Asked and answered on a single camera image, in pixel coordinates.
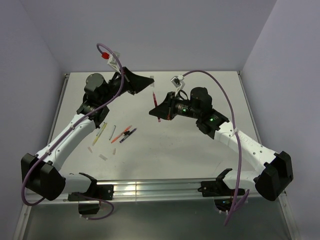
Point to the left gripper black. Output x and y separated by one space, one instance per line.
135 83

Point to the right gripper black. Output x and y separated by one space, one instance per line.
166 109

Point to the red pen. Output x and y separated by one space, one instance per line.
155 104

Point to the purple pen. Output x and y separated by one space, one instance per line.
127 135

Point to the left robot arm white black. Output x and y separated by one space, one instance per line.
41 172

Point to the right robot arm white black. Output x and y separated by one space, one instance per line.
272 171

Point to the orange pen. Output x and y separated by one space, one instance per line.
122 133

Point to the white pen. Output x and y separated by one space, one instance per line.
112 132

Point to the yellow pen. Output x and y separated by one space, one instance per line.
99 133

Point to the clear cap middle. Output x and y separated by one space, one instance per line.
103 157

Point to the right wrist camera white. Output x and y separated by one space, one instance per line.
178 82

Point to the aluminium rail frame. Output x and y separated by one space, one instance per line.
145 190

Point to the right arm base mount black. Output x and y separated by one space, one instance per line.
217 188

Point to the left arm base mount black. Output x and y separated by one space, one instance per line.
89 203

